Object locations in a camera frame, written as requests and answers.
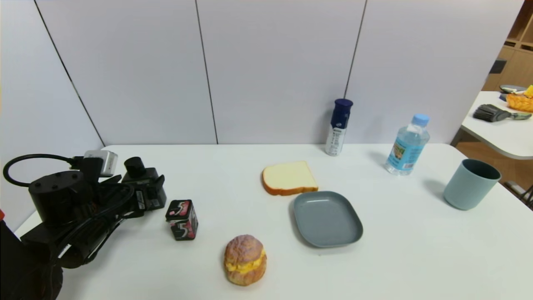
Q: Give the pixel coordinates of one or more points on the dark shallow bowl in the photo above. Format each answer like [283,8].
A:
[512,88]

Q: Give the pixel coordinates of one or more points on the cream puff bun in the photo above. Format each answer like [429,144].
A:
[245,260]

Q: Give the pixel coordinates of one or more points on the light blue cup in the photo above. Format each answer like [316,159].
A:
[468,187]

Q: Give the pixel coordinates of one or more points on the black bristle brush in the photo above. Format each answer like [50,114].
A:
[491,113]

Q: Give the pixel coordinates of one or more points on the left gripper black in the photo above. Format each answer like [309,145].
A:
[146,200]

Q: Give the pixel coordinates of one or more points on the black gum box with 5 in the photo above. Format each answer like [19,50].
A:
[183,223]

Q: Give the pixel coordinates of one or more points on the wooden shelf unit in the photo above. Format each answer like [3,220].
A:
[518,58]

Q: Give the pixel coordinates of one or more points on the white side table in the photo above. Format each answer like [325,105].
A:
[499,133]

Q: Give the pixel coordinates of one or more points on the white bread slice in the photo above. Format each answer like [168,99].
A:
[289,177]

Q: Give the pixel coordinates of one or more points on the clear water bottle blue cap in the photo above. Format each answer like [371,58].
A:
[406,150]

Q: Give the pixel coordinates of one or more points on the spray can with blue cap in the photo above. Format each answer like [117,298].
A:
[338,129]

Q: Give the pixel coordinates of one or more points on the grey square dish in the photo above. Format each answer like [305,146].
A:
[327,218]

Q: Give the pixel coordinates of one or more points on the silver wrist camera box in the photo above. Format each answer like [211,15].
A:
[104,162]

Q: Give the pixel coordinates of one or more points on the black and orange left arm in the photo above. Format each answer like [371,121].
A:
[54,196]

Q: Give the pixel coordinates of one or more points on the black square bottle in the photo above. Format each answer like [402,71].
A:
[145,187]

